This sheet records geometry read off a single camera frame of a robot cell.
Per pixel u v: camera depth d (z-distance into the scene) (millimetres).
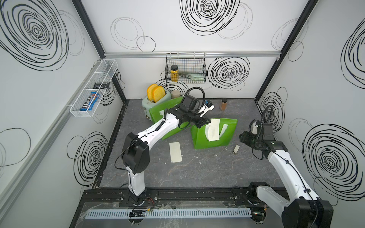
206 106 699
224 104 1080
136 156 467
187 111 644
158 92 968
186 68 889
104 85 788
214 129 810
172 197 750
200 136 798
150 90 963
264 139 608
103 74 867
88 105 698
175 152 914
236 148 889
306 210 370
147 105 960
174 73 848
